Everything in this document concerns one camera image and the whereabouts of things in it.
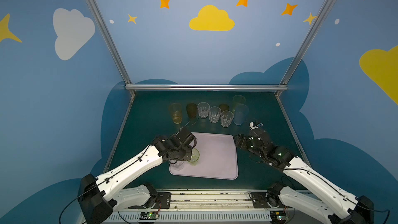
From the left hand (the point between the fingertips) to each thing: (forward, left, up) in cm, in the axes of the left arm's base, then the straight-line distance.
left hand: (190, 155), depth 75 cm
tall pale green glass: (+39, -29, -1) cm, 49 cm away
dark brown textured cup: (+35, +1, -8) cm, 35 cm away
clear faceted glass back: (+39, -7, -10) cm, 40 cm away
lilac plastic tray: (+5, -16, -17) cm, 24 cm away
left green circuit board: (-24, +18, -13) cm, 33 cm away
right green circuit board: (-23, -42, -14) cm, 50 cm away
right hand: (+9, -26, +3) cm, 27 cm away
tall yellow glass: (+31, +11, -4) cm, 33 cm away
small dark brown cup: (+37, -21, -7) cm, 43 cm away
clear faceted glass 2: (+32, -23, -11) cm, 41 cm away
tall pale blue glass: (+32, -32, -6) cm, 46 cm away
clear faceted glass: (+33, -14, -10) cm, 38 cm away
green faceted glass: (0, -2, -3) cm, 3 cm away
